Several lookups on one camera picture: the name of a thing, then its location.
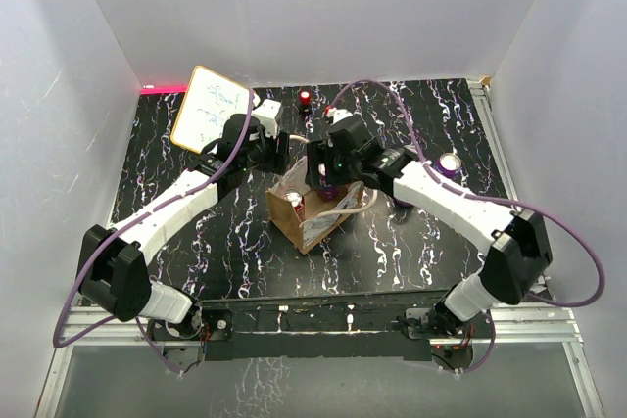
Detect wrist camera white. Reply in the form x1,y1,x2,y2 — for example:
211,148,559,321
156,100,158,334
252,99,283,138
324,105,353,125

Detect red button on black base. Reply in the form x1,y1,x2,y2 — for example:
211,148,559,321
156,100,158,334
298,89,313,115

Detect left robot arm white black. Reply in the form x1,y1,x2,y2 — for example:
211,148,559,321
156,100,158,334
76,114,289,339

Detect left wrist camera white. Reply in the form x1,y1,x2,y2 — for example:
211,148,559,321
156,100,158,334
252,99,283,138

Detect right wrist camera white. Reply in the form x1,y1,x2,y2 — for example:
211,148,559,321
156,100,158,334
324,105,353,125

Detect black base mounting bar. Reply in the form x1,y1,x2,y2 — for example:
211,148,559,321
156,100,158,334
202,291,475,361

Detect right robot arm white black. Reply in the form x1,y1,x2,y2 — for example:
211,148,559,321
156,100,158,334
306,116,553,337

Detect red cola can left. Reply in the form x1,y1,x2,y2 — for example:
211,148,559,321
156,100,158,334
282,189,305,221

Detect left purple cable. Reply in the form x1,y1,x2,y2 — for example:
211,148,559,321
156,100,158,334
51,87,256,375

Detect whiteboard with yellow frame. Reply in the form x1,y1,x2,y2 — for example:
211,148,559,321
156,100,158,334
170,66,251,154

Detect purple soda can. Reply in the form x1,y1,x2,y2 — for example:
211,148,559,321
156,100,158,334
316,166,339,201
436,153,462,179
394,197,414,208

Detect burlap canvas bag rope handles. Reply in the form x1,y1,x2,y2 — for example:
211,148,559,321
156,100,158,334
265,156,378,255

